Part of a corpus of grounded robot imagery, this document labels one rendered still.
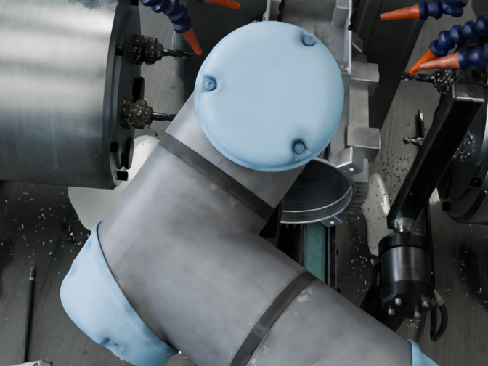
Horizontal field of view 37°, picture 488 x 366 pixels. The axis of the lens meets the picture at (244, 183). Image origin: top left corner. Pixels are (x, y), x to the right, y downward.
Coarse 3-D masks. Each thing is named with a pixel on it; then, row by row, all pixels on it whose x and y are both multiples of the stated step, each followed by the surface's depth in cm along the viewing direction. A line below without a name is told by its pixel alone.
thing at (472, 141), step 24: (456, 48) 97; (456, 72) 91; (480, 72) 85; (480, 120) 84; (480, 144) 83; (456, 168) 91; (480, 168) 83; (456, 192) 90; (480, 192) 83; (456, 216) 90; (480, 216) 86
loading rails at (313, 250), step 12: (300, 228) 100; (312, 228) 96; (324, 228) 96; (300, 240) 99; (312, 240) 95; (324, 240) 95; (300, 252) 97; (312, 252) 94; (324, 252) 94; (336, 252) 95; (300, 264) 96; (312, 264) 93; (324, 264) 93; (324, 276) 92; (336, 288) 101
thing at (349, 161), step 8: (248, 24) 92; (352, 32) 91; (352, 40) 90; (360, 40) 92; (352, 48) 91; (360, 48) 91; (352, 56) 92; (344, 152) 82; (352, 152) 81; (344, 160) 81; (352, 160) 81; (360, 160) 82; (344, 168) 82; (352, 168) 82; (360, 168) 82; (336, 216) 92; (328, 224) 93; (336, 224) 93
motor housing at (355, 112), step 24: (360, 96) 89; (360, 120) 87; (336, 144) 83; (312, 168) 97; (336, 168) 82; (288, 192) 96; (312, 192) 95; (336, 192) 92; (360, 192) 87; (288, 216) 94; (312, 216) 93
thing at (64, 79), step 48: (0, 0) 80; (48, 0) 80; (96, 0) 81; (0, 48) 78; (48, 48) 78; (96, 48) 78; (144, 48) 90; (0, 96) 78; (48, 96) 78; (96, 96) 78; (0, 144) 81; (48, 144) 80; (96, 144) 80
